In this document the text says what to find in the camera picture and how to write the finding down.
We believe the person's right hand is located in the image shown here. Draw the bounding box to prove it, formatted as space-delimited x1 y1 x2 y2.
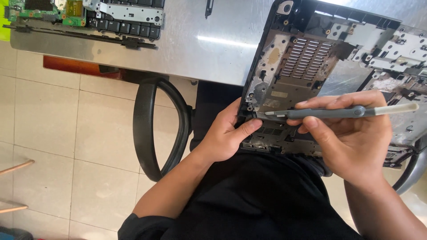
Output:
286 90 394 186

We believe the person's left hand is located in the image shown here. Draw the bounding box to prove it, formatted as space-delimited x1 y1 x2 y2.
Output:
196 98 263 164

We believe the grey craft knife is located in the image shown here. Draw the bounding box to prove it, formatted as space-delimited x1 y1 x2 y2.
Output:
255 103 419 121

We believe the black laptop base case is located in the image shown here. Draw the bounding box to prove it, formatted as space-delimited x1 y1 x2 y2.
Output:
238 0 427 168

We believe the grey chair armrest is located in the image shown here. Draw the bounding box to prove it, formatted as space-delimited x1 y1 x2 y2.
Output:
392 136 427 196

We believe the person's black clothing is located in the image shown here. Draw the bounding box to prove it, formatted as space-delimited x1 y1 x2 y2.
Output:
117 80 366 240

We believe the black chair armrest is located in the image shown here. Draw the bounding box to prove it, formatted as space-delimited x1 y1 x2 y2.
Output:
132 77 195 182

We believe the black laptop keyboard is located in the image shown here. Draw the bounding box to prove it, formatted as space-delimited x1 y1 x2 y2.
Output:
85 0 165 41

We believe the red-brown wooden stool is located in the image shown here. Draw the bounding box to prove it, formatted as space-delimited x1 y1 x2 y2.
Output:
43 55 125 80

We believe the black plastic trim strip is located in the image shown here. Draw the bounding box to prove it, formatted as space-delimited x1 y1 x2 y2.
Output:
3 24 157 50

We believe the wooden stick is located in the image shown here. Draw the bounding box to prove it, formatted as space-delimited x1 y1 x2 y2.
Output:
0 159 35 176
0 205 29 214

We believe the green circuit board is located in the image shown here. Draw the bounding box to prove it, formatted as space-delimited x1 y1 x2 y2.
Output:
3 0 87 27

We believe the blue object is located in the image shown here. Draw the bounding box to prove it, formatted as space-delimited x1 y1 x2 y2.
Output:
0 227 34 240

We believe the green plastic object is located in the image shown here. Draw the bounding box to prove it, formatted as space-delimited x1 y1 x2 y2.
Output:
0 0 11 42

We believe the silver metal bracket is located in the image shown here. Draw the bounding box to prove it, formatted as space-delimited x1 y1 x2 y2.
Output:
83 0 164 26

